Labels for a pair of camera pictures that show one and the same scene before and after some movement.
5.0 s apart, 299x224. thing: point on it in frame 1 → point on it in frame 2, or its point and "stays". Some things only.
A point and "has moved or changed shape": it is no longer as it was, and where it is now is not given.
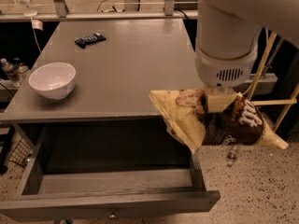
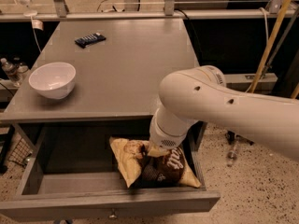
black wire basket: (21, 152) stays
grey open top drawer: (88, 170) stays
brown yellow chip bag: (186, 114) has moved or changed shape
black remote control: (91, 39) stays
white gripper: (224, 69) → (163, 138)
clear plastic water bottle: (12, 71) stays
